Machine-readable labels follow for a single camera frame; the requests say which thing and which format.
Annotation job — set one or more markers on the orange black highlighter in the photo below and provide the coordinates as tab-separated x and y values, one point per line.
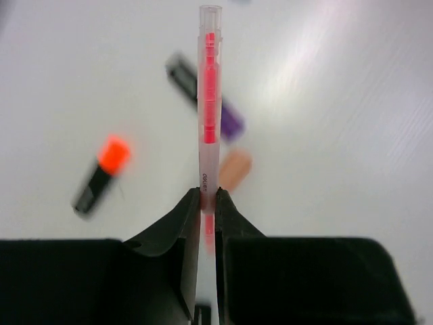
110	161

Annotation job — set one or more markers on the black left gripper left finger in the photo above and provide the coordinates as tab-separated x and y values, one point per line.
148	279

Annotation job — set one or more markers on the orange correction tape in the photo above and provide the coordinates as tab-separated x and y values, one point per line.
233	170

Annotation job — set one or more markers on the red clear pen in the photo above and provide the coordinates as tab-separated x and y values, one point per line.
209	114

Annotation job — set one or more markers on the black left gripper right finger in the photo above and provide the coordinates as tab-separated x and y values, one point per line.
302	280

